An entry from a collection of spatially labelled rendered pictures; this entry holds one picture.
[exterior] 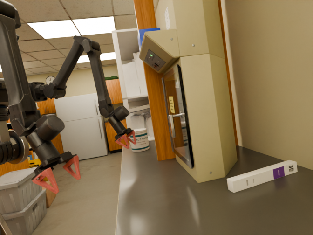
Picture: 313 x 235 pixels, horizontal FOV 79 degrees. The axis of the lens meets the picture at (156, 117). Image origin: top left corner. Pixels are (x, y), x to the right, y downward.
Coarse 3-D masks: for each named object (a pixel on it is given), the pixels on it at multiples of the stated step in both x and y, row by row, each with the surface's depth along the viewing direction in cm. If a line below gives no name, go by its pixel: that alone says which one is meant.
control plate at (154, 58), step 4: (148, 52) 80; (152, 52) 77; (148, 56) 85; (152, 56) 82; (156, 56) 78; (144, 60) 94; (148, 60) 90; (152, 60) 86; (156, 60) 82; (160, 60) 79; (152, 64) 92; (160, 64) 84; (156, 68) 93; (160, 68) 89
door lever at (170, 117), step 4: (180, 112) 74; (168, 116) 74; (172, 116) 74; (176, 116) 74; (180, 116) 75; (172, 120) 74; (172, 124) 74; (172, 128) 74; (172, 132) 74; (172, 136) 74
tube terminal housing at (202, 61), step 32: (160, 0) 83; (192, 0) 68; (192, 32) 69; (192, 64) 69; (224, 64) 84; (192, 96) 70; (224, 96) 81; (192, 128) 70; (224, 128) 77; (224, 160) 74
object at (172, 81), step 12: (168, 72) 84; (180, 72) 70; (168, 84) 88; (180, 84) 70; (168, 96) 92; (180, 96) 72; (168, 108) 97; (180, 108) 74; (180, 120) 77; (180, 132) 80; (180, 144) 84; (180, 156) 87; (192, 168) 73
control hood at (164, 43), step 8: (152, 32) 66; (160, 32) 67; (168, 32) 67; (176, 32) 68; (144, 40) 71; (152, 40) 67; (160, 40) 67; (168, 40) 67; (176, 40) 68; (144, 48) 79; (152, 48) 74; (160, 48) 69; (168, 48) 68; (176, 48) 68; (144, 56) 89; (160, 56) 76; (168, 56) 70; (176, 56) 68; (168, 64) 79; (160, 72) 97
